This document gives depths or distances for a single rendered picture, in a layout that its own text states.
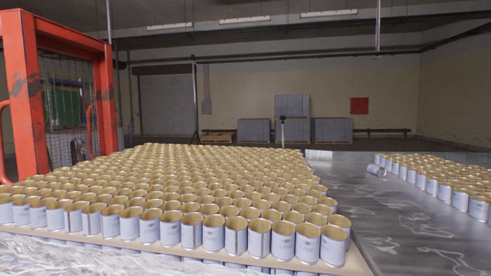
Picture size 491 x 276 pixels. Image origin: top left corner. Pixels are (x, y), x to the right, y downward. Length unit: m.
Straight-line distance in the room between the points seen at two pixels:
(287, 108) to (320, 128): 1.54
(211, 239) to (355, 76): 10.15
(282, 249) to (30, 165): 1.38
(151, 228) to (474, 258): 0.96
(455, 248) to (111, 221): 1.09
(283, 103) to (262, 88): 2.07
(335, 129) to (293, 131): 1.64
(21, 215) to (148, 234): 0.48
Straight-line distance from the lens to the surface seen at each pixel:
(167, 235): 0.69
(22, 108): 1.56
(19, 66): 1.56
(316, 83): 9.90
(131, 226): 0.75
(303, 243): 0.62
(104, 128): 1.96
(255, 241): 0.61
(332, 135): 8.38
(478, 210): 1.20
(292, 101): 7.99
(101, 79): 1.97
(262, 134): 7.99
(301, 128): 8.10
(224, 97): 9.90
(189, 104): 10.48
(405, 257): 0.83
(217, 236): 0.64
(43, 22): 1.66
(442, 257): 0.89
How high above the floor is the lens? 1.53
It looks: 4 degrees down
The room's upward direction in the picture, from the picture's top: 1 degrees counter-clockwise
